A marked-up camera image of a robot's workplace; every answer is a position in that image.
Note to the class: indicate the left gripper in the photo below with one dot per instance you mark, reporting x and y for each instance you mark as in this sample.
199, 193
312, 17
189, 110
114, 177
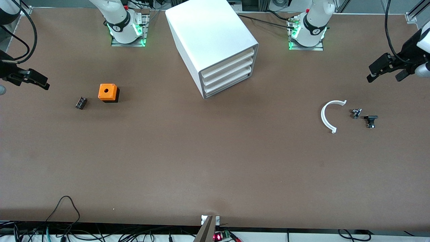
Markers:
405, 55

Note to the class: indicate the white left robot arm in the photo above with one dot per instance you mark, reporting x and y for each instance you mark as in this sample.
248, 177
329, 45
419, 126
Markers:
314, 23

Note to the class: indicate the white middle drawer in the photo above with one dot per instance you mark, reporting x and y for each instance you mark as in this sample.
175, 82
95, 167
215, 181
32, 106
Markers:
228, 74

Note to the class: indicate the aluminium corner bracket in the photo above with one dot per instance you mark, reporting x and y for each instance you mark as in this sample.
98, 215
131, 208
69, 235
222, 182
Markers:
26, 10
411, 17

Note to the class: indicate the black button part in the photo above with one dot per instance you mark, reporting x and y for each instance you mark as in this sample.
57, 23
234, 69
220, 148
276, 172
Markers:
371, 120

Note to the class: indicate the white curved plastic arc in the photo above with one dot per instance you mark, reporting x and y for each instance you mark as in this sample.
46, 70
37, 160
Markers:
323, 117

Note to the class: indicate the white drawer cabinet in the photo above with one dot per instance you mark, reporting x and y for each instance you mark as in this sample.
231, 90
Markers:
208, 33

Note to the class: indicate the circuit board with red light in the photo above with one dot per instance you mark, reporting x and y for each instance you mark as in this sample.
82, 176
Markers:
220, 236

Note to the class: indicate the metal bracket with beam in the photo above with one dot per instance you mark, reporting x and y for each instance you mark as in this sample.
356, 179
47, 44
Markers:
206, 230

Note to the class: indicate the white plastic bin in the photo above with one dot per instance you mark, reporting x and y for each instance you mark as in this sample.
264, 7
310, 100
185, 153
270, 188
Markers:
228, 85

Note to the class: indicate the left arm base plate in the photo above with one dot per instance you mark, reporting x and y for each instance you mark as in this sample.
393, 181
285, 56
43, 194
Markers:
319, 48

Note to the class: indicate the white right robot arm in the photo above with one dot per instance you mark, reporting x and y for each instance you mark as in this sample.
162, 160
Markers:
122, 20

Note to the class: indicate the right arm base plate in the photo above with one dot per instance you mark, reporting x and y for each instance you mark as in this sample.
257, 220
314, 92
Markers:
145, 32

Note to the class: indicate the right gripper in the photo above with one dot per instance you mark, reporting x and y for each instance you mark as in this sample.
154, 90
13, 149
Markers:
6, 69

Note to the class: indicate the small black contact block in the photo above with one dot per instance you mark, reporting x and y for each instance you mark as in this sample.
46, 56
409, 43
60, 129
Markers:
81, 103

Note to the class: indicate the small grey metal part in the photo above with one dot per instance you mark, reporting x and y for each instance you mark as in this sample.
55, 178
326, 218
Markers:
356, 113

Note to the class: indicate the white highest drawer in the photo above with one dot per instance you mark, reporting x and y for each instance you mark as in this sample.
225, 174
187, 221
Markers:
228, 62

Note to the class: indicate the orange button box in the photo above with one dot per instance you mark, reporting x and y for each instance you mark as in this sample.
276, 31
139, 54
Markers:
107, 91

